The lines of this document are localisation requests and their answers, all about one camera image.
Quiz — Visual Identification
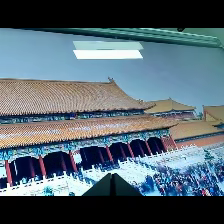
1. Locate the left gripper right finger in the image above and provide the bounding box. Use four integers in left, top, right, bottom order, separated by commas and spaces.
112, 172, 143, 197

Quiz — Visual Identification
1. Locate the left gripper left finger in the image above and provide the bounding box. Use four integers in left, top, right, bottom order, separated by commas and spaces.
82, 172, 113, 197

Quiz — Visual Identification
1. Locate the silver frame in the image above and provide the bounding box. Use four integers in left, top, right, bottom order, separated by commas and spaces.
29, 27, 224, 50

